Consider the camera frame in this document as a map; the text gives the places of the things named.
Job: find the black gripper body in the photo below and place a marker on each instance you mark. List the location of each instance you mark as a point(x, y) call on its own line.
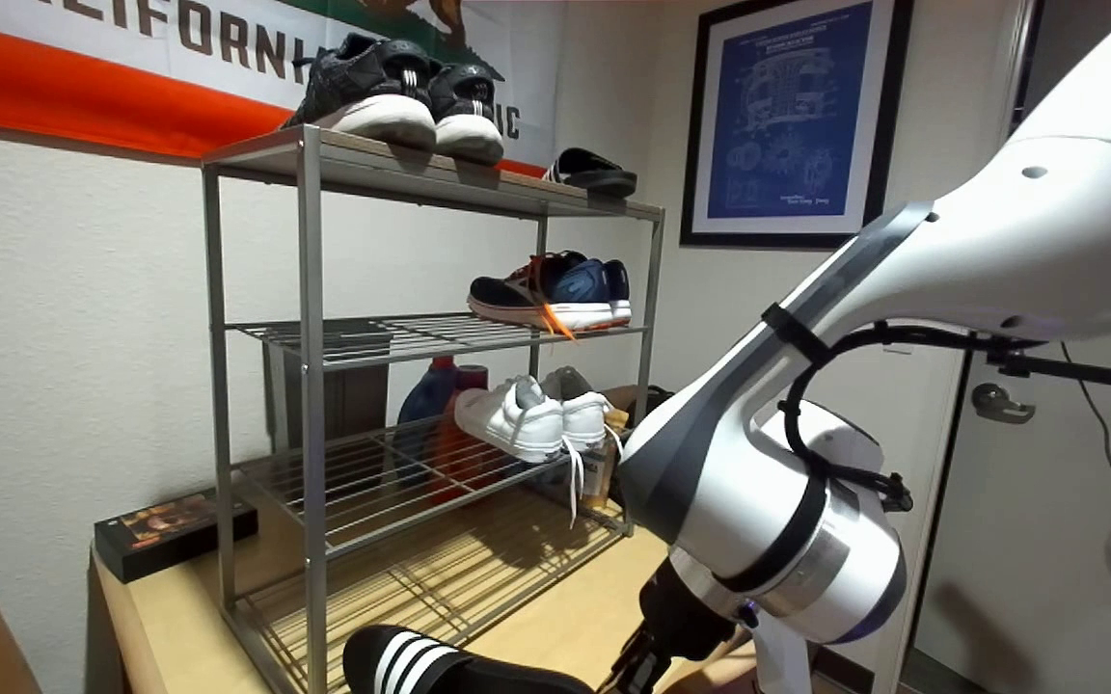
point(684, 618)

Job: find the black slide with white stripes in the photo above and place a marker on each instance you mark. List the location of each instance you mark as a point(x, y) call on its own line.
point(453, 669)

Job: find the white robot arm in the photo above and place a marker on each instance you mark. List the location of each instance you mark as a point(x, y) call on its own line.
point(965, 255)

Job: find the plain black slide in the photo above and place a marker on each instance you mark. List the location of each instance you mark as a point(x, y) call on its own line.
point(596, 170)

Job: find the navy blue sneaker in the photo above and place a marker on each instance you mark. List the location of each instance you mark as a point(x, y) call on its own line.
point(520, 298)
point(596, 296)

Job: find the blue red sneaker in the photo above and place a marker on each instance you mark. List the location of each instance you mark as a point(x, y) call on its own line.
point(443, 388)

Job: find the white door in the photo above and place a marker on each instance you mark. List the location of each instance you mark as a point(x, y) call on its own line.
point(1043, 552)

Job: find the grey storage bin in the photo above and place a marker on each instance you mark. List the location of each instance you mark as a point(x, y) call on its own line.
point(326, 381)

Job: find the grey metal shoe rack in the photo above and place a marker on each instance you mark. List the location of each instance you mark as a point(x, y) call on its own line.
point(311, 388)

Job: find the framed blue poster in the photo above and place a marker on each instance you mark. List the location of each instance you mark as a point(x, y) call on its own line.
point(790, 118)

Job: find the dark patterned box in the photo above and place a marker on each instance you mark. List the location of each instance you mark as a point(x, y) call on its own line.
point(170, 533)

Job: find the black sneaker with white sole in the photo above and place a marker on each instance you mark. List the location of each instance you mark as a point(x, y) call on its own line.
point(470, 118)
point(369, 98)

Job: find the California Republic flag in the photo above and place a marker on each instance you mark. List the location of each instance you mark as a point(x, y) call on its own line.
point(107, 79)

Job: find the black camera mount rod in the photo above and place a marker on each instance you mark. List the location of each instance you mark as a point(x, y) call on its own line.
point(1083, 371)

